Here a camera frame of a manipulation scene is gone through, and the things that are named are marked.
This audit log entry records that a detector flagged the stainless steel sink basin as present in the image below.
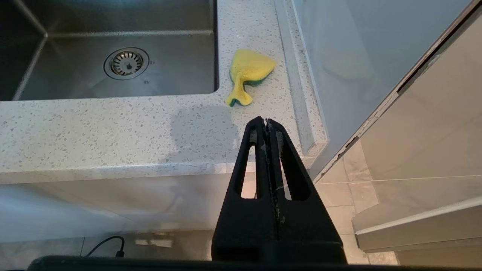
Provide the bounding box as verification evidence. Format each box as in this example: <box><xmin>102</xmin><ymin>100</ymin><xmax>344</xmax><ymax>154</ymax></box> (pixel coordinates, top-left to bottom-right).
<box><xmin>0</xmin><ymin>0</ymin><xmax>220</xmax><ymax>101</ymax></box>

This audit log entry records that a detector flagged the yellow sponge brush with handle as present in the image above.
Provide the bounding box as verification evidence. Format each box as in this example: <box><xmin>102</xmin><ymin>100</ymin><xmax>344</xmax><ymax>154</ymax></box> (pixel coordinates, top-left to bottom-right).
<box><xmin>225</xmin><ymin>49</ymin><xmax>277</xmax><ymax>107</ymax></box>

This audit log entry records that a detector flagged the glossy grey cabinet front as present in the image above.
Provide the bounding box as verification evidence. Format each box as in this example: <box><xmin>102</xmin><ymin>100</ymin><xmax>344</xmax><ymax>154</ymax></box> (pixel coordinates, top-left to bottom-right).
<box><xmin>0</xmin><ymin>171</ymin><xmax>232</xmax><ymax>243</ymax></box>

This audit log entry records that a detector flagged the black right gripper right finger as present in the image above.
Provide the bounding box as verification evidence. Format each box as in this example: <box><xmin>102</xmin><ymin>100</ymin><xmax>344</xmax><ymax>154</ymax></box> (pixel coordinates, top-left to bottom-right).
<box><xmin>262</xmin><ymin>119</ymin><xmax>347</xmax><ymax>264</ymax></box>

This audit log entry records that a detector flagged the beige glossy cabinet door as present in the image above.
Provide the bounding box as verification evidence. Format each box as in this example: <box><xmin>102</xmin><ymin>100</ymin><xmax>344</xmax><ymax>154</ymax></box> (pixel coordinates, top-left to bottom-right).
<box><xmin>352</xmin><ymin>8</ymin><xmax>482</xmax><ymax>253</ymax></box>

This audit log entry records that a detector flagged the round metal drain strainer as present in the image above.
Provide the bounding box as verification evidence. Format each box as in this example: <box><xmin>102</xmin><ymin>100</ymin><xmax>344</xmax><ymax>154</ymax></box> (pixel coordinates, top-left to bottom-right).
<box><xmin>104</xmin><ymin>47</ymin><xmax>150</xmax><ymax>80</ymax></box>

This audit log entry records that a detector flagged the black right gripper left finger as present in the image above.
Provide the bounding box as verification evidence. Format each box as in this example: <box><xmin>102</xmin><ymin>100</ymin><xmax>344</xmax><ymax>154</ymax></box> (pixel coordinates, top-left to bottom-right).
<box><xmin>212</xmin><ymin>116</ymin><xmax>280</xmax><ymax>262</ymax></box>

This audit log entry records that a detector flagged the black cable with plug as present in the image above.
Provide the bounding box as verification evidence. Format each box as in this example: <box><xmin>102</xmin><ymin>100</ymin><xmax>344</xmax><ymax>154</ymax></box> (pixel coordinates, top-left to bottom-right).
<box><xmin>86</xmin><ymin>236</ymin><xmax>125</xmax><ymax>258</ymax></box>

